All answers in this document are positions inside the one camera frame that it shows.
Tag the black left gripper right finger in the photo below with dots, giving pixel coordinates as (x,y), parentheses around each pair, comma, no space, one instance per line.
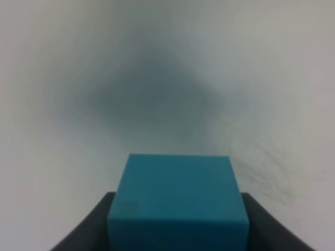
(266,232)

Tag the blue cube block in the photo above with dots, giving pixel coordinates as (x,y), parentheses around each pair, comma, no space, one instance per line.
(178,202)

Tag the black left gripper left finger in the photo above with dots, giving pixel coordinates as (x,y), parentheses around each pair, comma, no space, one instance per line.
(92,233)

